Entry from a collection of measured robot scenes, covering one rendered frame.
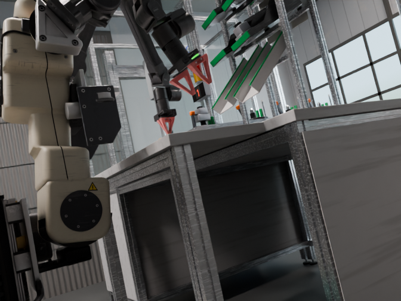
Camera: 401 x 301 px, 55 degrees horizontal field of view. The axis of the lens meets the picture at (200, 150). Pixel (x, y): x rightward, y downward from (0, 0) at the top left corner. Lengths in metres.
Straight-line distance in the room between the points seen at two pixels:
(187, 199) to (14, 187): 3.42
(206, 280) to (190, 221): 0.14
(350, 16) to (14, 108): 4.89
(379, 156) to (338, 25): 4.52
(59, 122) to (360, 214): 0.84
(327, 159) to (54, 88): 0.75
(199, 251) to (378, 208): 0.52
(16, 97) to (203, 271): 0.64
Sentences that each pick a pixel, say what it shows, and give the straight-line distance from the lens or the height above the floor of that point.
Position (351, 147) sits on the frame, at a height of 0.74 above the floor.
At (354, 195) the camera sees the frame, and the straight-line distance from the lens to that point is 1.10.
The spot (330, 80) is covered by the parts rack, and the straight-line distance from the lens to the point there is 1.51.
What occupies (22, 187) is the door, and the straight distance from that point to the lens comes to 4.25.
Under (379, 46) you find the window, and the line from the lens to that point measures 5.25.
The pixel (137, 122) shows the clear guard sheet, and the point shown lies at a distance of 3.07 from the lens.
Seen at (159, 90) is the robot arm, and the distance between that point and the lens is 1.66.
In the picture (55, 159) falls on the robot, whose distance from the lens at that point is 1.03.
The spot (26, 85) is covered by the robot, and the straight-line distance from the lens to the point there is 1.11.
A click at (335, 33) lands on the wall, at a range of 5.68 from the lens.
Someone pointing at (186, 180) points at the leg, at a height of 0.74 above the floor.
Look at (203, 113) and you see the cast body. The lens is 1.79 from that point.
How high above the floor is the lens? 0.71
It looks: 6 degrees up
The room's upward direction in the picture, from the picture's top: 12 degrees counter-clockwise
